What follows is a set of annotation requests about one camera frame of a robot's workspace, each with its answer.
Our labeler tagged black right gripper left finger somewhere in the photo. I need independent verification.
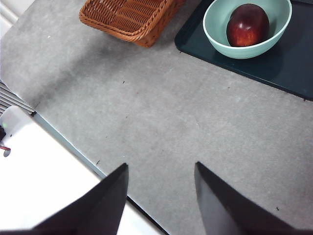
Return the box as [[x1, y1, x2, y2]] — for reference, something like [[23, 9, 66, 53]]
[[0, 163, 130, 235]]

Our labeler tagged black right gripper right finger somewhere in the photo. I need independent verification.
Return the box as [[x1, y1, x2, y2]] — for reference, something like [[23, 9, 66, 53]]
[[194, 161, 313, 235]]

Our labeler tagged dark red plum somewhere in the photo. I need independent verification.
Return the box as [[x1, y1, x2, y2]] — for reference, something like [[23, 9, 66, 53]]
[[226, 3, 270, 47]]

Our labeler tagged black rectangular tray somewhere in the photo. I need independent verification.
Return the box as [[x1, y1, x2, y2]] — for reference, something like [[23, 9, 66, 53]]
[[174, 0, 313, 101]]

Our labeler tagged teal ceramic bowl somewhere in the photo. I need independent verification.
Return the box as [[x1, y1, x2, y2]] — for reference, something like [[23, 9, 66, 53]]
[[202, 0, 293, 60]]

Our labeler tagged brown wicker basket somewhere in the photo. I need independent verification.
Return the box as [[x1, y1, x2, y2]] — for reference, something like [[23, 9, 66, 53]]
[[78, 0, 186, 48]]

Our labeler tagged grey ribbed rail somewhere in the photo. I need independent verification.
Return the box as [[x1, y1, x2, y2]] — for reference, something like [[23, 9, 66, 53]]
[[0, 80, 36, 116]]

